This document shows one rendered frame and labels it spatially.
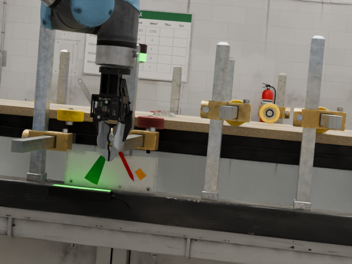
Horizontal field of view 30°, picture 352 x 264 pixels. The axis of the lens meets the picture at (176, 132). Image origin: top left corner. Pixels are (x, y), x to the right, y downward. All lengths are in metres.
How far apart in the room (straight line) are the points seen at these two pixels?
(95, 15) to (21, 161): 0.96
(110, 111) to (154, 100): 7.50
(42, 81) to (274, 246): 0.79
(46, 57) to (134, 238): 0.57
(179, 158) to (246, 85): 6.93
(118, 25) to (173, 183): 0.72
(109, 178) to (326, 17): 7.46
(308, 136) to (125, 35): 0.60
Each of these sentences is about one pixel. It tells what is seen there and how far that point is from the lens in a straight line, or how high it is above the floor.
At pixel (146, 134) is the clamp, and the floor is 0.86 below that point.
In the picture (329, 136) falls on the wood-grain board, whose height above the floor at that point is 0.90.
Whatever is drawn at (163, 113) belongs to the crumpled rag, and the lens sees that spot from 2.29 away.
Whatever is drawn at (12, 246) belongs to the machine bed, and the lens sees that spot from 2.24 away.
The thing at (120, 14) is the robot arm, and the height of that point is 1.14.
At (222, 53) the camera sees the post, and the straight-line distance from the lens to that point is 1.79.
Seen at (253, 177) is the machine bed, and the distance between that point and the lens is 2.01.
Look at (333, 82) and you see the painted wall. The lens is 9.07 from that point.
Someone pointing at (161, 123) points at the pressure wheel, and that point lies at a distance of 1.96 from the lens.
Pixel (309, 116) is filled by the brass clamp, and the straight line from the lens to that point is 1.78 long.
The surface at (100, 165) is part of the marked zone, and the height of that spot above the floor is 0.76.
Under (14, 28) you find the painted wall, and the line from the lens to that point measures 9.34.
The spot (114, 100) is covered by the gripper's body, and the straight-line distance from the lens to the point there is 1.44.
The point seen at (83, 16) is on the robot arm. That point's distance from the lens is 1.28.
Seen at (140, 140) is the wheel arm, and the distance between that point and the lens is 1.77.
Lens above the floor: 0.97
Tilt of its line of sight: 3 degrees down
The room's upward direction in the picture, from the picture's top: 5 degrees clockwise
